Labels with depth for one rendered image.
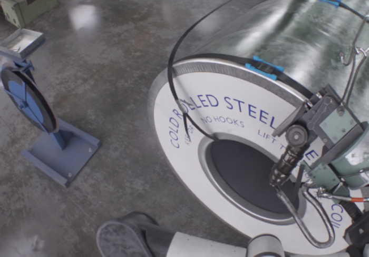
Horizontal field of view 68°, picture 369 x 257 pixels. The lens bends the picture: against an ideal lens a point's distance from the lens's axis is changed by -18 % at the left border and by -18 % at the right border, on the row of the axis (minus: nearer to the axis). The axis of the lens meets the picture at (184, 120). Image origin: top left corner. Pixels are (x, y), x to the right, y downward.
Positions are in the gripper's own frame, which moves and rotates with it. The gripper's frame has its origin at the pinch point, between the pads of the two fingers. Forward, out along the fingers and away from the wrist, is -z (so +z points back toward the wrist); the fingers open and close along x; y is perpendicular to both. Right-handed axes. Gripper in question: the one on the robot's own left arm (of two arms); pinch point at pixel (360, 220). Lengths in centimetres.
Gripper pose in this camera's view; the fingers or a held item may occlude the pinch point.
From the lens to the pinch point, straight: 91.3
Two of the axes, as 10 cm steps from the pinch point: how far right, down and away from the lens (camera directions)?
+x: -6.7, 6.7, 3.1
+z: -3.3, 1.1, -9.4
